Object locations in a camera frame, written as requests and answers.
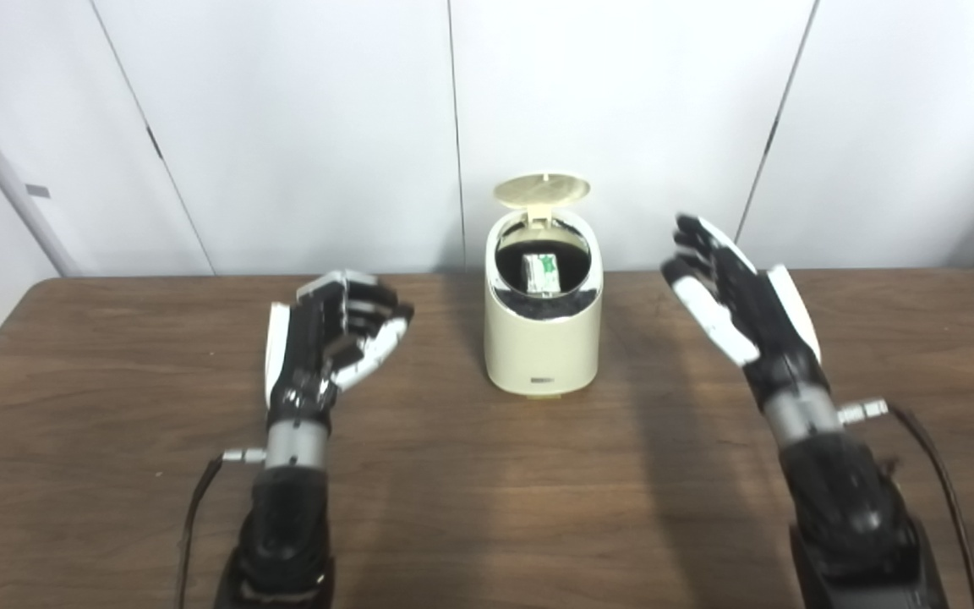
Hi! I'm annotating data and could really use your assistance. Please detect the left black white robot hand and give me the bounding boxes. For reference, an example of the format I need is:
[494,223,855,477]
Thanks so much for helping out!
[264,270,414,428]

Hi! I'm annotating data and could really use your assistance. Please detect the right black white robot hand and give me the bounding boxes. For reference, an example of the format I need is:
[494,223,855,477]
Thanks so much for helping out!
[661,214,826,409]

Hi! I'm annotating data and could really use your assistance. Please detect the cream-colored bin body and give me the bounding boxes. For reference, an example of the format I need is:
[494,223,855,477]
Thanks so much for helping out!
[484,207,604,398]

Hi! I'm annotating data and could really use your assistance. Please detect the green white milk carton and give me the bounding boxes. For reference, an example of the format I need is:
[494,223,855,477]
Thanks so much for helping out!
[523,252,561,295]

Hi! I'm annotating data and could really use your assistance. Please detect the cream round bin lid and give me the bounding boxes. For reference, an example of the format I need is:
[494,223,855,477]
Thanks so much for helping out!
[493,173,592,223]

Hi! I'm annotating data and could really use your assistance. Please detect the black bin liner bag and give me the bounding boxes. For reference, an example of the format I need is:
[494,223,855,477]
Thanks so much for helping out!
[491,222,599,321]

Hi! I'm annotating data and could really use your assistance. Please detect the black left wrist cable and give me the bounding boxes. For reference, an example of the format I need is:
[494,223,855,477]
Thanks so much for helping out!
[174,448,268,609]

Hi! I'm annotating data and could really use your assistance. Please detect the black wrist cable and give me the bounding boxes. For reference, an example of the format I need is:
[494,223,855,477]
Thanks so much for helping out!
[838,399,974,609]
[174,448,268,609]

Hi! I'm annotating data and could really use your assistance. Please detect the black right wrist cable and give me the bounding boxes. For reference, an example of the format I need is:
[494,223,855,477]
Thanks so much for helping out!
[838,399,974,609]

